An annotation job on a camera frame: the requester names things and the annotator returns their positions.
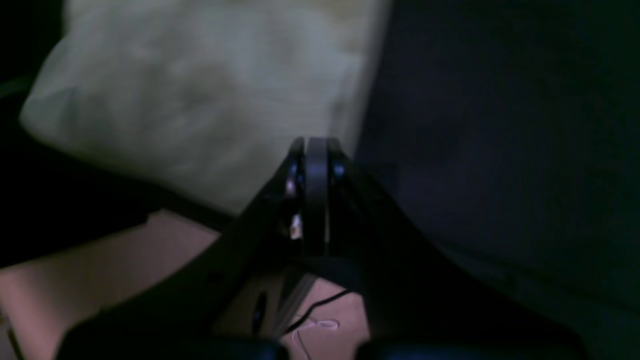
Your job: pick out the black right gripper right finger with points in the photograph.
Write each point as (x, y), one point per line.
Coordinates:
(419, 304)

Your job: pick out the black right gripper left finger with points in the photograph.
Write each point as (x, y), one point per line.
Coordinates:
(224, 304)

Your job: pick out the olive green T-shirt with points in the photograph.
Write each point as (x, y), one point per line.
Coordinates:
(204, 97)

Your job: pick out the black table cloth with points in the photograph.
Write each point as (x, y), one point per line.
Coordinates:
(509, 131)

